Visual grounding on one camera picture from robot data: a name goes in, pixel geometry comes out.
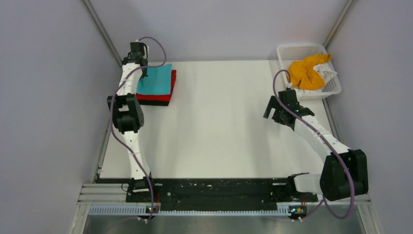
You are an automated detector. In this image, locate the teal t shirt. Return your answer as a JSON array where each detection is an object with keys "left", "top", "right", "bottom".
[{"left": 136, "top": 64, "right": 172, "bottom": 96}]

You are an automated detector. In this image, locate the white plastic basket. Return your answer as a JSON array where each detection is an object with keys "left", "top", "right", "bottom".
[{"left": 277, "top": 43, "right": 342, "bottom": 100}]

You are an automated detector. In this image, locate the white t shirt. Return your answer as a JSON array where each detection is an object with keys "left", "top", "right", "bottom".
[{"left": 313, "top": 63, "right": 338, "bottom": 84}]

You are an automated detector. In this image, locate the folded red t shirt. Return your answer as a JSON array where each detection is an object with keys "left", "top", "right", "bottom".
[{"left": 136, "top": 70, "right": 177, "bottom": 103}]

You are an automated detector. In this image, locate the folded black t shirt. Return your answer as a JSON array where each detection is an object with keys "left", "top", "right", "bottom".
[{"left": 138, "top": 90, "right": 170, "bottom": 106}]

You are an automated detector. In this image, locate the white cable duct strip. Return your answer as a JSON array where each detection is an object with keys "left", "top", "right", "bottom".
[{"left": 89, "top": 204, "right": 292, "bottom": 216}]

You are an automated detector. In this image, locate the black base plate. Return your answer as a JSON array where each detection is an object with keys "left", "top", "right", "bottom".
[{"left": 126, "top": 178, "right": 318, "bottom": 212}]

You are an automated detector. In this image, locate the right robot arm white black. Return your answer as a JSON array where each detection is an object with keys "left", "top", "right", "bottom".
[{"left": 263, "top": 89, "right": 369, "bottom": 201}]

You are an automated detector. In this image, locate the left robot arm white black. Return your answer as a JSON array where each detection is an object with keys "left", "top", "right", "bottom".
[{"left": 107, "top": 41, "right": 156, "bottom": 203}]

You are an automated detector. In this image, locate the orange t shirt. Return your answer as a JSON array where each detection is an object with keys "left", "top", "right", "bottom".
[{"left": 288, "top": 54, "right": 332, "bottom": 91}]

